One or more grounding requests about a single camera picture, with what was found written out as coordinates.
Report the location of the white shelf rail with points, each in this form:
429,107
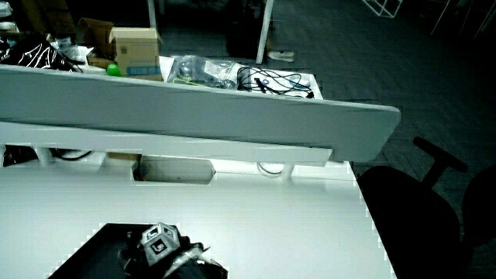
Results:
155,142

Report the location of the person's right hand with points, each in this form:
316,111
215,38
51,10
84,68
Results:
159,243

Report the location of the white table leg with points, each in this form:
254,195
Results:
265,31

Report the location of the grey desk divider panel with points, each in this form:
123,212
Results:
193,112

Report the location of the closed cardboard box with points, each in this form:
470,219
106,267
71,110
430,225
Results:
137,52

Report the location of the white shoe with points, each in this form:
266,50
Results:
281,56

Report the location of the black plastic bag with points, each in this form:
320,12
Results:
33,54

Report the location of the green ball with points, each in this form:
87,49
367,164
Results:
114,70

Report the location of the black office chair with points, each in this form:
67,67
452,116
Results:
410,221

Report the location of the open brown cardboard box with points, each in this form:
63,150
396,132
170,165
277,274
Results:
96,35

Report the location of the clear plastic bag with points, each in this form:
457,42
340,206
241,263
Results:
201,71

